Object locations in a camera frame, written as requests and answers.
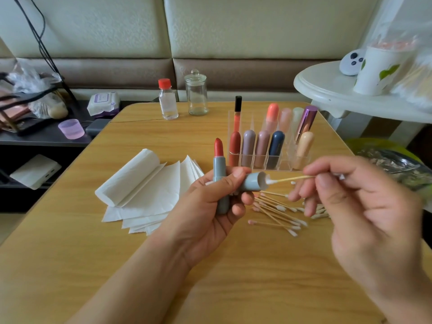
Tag red lipstick grey-blue tube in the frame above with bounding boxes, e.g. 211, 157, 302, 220
212, 138, 231, 215

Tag white tissue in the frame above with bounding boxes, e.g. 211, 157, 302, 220
94, 148, 162, 207

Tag white mug green leaf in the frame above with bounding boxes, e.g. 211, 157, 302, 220
354, 38, 418, 96

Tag red lipstick navy tube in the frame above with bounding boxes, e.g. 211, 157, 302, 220
267, 130, 286, 171

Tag person's right forearm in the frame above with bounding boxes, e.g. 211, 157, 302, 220
381, 293, 432, 324

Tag beige padded backrest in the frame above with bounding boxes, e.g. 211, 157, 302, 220
0, 0, 382, 102

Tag pile of cotton swabs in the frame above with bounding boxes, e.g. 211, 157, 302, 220
310, 202, 332, 220

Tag red lipstick dusty pink tube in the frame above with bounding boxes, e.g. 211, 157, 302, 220
254, 129, 271, 169

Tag white round side table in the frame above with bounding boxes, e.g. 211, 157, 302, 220
293, 60, 432, 123

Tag black cables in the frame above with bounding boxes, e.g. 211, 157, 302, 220
12, 0, 72, 99

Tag crumpled clear plastic bag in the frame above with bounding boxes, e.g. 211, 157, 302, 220
7, 58, 70, 120

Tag white panda figure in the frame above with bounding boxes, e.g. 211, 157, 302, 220
339, 48, 367, 77

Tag wet wipes pack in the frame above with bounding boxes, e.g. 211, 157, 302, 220
87, 92, 121, 117

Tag grey-blue lipstick cap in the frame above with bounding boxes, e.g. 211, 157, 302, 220
242, 171, 269, 194

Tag person's left hand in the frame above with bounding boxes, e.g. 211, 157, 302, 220
152, 166, 256, 267

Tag clear acrylic lipstick organizer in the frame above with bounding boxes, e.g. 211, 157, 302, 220
234, 95, 319, 170

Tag pink tray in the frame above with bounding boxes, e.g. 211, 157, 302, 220
0, 91, 31, 132

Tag yellow-green bin with bag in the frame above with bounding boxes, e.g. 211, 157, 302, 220
347, 137, 432, 213

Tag red lipstick mauve tube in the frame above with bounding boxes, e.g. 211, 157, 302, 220
242, 129, 257, 169

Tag white power bank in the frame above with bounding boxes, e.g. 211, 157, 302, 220
9, 154, 62, 190

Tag person's right hand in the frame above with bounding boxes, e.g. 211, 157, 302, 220
289, 155, 432, 311

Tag glass jar with lid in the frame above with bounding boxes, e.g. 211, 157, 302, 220
184, 69, 209, 117

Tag person's left forearm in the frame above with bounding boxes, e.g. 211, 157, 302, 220
67, 243, 183, 324

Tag stack of white tissues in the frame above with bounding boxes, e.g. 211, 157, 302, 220
94, 148, 205, 235

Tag clear bottle red cap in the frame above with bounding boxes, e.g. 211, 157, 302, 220
158, 78, 180, 121

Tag black low shelf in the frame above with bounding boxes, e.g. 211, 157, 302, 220
0, 101, 149, 213

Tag small purple plastic cup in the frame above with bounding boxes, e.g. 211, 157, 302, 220
58, 118, 85, 140

